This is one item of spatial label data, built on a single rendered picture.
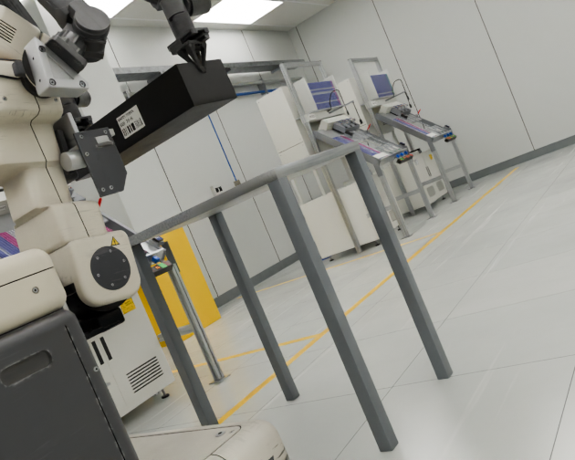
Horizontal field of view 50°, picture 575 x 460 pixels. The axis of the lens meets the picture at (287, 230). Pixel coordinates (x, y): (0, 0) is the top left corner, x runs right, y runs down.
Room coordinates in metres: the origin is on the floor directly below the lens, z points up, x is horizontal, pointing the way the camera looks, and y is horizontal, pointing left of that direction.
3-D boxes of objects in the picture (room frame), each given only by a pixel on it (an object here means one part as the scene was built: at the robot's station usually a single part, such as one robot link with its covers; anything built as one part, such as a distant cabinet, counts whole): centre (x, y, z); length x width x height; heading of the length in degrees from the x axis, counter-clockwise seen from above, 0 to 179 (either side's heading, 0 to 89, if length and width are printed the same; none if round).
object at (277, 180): (1.96, 0.10, 0.40); 0.70 x 0.45 x 0.80; 51
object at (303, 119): (6.07, -0.67, 0.95); 1.36 x 0.82 x 1.90; 56
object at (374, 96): (7.26, -1.51, 0.95); 1.36 x 0.82 x 1.90; 56
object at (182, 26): (1.59, 0.05, 1.21); 0.10 x 0.07 x 0.07; 51
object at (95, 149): (1.54, 0.44, 0.99); 0.28 x 0.16 x 0.22; 51
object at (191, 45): (1.59, 0.05, 1.14); 0.07 x 0.07 x 0.09; 51
